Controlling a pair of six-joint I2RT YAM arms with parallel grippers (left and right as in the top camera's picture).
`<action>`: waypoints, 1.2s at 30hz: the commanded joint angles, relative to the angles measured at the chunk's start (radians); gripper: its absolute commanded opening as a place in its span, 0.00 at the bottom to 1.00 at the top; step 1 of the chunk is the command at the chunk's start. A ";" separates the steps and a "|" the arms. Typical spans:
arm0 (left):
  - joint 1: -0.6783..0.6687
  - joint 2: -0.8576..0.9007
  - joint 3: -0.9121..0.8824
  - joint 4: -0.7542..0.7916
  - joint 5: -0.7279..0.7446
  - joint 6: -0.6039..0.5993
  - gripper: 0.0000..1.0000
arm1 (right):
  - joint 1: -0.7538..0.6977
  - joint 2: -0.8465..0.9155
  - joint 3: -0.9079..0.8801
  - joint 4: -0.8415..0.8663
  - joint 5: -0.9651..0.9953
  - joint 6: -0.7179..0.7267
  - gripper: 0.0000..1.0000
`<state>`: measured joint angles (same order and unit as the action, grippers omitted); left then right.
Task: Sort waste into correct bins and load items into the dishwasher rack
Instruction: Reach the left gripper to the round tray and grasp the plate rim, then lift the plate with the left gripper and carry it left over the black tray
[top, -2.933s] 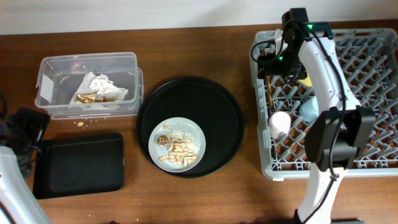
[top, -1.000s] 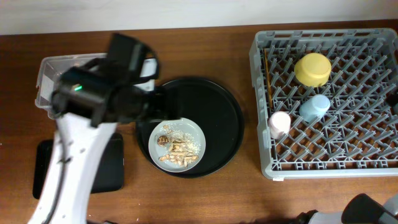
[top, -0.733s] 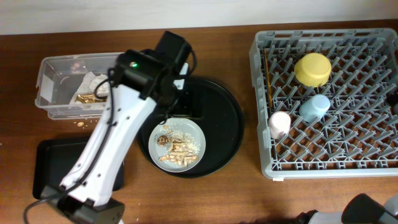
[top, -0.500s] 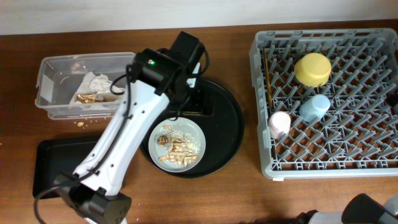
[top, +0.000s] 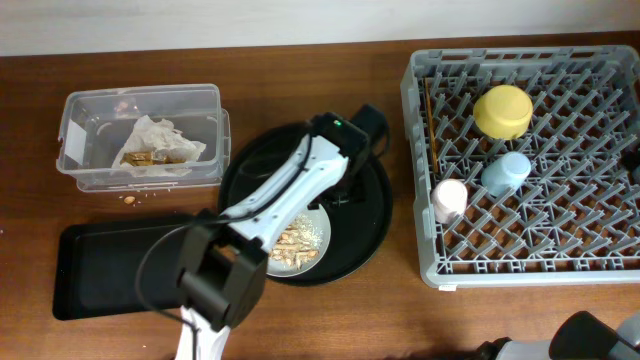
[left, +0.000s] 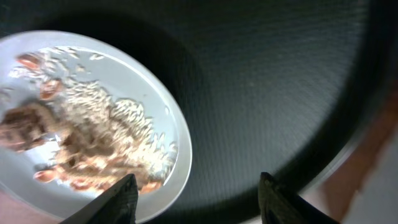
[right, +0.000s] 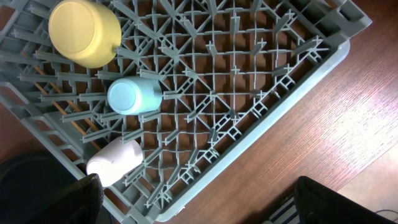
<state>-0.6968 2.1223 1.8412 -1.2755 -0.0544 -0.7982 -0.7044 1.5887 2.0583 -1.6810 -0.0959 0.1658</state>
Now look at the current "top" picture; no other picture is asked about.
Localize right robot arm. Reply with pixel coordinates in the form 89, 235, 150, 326
471, 311, 639, 360

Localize round black tray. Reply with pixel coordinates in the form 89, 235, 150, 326
218, 124, 393, 286

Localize grey dishwasher rack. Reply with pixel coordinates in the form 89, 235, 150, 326
400, 45, 639, 288

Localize food scraps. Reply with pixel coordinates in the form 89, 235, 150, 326
269, 214, 323, 270

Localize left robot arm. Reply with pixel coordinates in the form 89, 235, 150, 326
134, 104, 392, 359

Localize yellow plastic bowl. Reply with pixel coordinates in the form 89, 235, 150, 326
473, 85, 533, 140

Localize black rectangular tray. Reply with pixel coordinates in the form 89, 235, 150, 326
52, 214, 192, 321

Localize grey plate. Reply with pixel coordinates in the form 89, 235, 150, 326
267, 205, 331, 278

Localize white napkin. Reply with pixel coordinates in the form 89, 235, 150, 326
112, 115, 207, 177

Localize clear plastic waste bin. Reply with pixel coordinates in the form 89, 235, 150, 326
56, 84, 231, 192

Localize pink plastic cup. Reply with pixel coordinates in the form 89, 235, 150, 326
432, 179, 468, 224

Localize gold snack wrapper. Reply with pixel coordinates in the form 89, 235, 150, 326
120, 151, 185, 167

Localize wooden chopstick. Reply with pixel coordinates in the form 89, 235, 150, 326
423, 77, 440, 174

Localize light blue plastic cup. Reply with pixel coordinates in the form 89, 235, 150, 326
481, 152, 532, 196

